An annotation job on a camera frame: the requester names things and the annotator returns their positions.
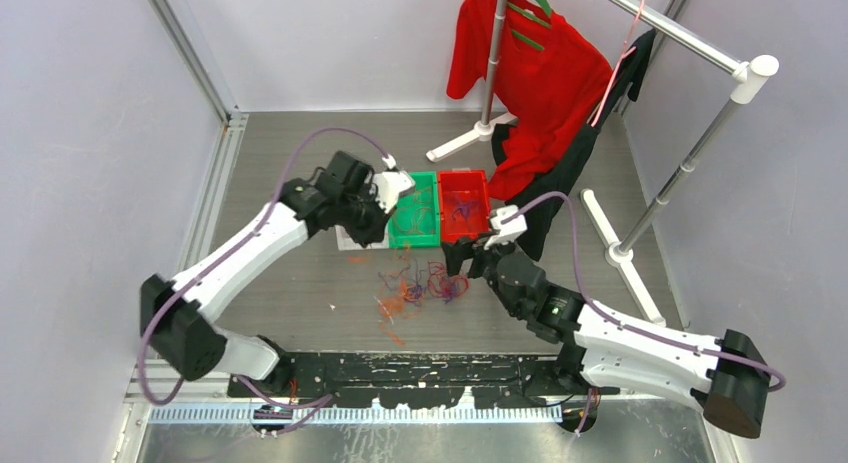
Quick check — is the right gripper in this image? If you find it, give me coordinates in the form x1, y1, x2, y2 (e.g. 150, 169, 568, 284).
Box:
441, 230, 522, 317

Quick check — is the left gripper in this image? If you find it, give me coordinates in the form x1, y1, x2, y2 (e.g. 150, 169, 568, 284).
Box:
337, 183, 396, 249

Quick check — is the orange cable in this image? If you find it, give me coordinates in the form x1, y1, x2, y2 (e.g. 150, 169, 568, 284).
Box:
395, 188, 435, 236

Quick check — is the purple cable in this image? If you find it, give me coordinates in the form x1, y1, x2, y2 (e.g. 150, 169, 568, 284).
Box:
447, 191, 488, 229
500, 190, 787, 394
136, 127, 399, 438

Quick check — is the cable bundle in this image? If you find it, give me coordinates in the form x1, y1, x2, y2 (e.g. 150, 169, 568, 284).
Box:
347, 244, 472, 347

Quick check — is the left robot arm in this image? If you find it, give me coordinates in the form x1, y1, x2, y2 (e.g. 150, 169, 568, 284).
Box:
140, 151, 415, 396

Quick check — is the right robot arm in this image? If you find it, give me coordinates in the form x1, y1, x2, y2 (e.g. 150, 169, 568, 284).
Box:
441, 237, 771, 439

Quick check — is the white plastic bin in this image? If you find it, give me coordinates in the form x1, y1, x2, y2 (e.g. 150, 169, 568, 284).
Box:
335, 226, 391, 251

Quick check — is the red plastic bin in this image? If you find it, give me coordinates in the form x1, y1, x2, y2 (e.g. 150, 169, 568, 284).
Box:
437, 169, 491, 241

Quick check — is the green plastic bin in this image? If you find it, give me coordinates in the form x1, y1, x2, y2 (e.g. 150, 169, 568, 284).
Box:
388, 171, 441, 248

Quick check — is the black shirt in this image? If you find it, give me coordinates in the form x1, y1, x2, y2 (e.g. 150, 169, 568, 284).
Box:
505, 30, 657, 261

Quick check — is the red shirt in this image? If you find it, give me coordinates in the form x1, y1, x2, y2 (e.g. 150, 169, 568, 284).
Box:
446, 0, 612, 200

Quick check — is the pink hanger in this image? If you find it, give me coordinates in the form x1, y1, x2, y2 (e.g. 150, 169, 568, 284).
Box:
588, 0, 645, 128

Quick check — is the green hanger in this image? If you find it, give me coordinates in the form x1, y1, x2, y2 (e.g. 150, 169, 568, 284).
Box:
507, 0, 553, 28

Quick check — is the white garment rack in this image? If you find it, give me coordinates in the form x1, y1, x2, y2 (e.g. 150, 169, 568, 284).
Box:
425, 0, 780, 327

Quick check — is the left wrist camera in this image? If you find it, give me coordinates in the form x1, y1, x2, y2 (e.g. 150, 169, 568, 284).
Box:
373, 171, 415, 215

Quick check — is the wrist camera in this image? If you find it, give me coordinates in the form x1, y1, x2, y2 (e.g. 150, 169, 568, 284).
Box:
484, 205, 527, 250
373, 171, 415, 215

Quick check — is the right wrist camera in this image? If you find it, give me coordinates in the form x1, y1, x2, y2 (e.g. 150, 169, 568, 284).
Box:
484, 205, 527, 250

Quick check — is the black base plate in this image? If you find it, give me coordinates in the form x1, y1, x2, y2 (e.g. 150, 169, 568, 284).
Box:
227, 352, 615, 431

